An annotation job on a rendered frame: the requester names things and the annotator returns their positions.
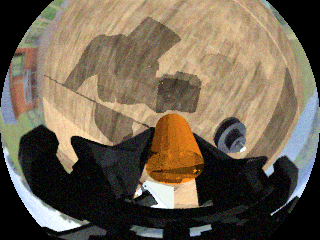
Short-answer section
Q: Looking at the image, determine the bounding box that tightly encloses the black round pedestal with silver shaft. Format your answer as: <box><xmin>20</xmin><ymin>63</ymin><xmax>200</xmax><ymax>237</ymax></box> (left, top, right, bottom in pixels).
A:
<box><xmin>215</xmin><ymin>119</ymin><xmax>247</xmax><ymax>153</ymax></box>

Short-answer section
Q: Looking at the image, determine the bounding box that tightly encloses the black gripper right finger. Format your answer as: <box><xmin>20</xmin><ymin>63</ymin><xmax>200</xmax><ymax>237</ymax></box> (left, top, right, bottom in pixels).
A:
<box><xmin>193</xmin><ymin>132</ymin><xmax>268</xmax><ymax>207</ymax></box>

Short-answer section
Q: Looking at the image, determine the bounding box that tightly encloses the orange knob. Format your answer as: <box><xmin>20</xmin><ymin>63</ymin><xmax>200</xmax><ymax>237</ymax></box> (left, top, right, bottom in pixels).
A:
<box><xmin>145</xmin><ymin>113</ymin><xmax>205</xmax><ymax>184</ymax></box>

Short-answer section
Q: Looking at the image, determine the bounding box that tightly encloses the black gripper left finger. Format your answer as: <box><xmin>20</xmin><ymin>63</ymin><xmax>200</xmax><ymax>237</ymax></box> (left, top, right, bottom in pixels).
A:
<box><xmin>71</xmin><ymin>127</ymin><xmax>155</xmax><ymax>203</ymax></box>

